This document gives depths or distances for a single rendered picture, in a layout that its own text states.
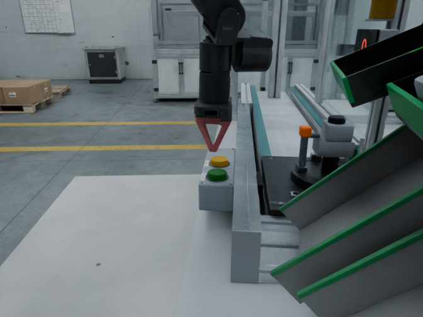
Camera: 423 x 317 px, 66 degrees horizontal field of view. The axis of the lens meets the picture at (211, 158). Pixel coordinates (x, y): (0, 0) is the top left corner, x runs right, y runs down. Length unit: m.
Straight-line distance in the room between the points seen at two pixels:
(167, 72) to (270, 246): 5.41
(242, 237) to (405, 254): 0.26
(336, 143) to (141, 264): 0.40
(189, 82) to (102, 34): 3.59
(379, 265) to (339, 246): 0.04
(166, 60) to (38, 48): 4.38
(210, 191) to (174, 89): 5.27
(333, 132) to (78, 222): 0.54
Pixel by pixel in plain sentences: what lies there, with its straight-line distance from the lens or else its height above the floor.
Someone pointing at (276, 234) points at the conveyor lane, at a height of 0.96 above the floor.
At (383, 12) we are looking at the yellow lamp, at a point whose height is 1.27.
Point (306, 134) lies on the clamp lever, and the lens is 0.61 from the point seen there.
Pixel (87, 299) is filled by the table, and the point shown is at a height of 0.86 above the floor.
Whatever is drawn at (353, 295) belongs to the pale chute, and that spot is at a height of 1.03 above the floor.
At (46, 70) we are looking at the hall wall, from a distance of 9.42.
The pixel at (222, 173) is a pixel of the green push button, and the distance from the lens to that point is 0.65.
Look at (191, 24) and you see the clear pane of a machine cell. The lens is 5.76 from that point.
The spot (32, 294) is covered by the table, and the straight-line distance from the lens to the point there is 0.61.
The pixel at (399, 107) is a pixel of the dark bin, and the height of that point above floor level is 1.20.
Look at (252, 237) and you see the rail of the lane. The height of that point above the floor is 0.95.
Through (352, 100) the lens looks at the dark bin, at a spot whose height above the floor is 1.19.
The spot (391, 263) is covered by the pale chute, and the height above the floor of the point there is 1.07.
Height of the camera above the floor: 1.24
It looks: 22 degrees down
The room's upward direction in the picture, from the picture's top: straight up
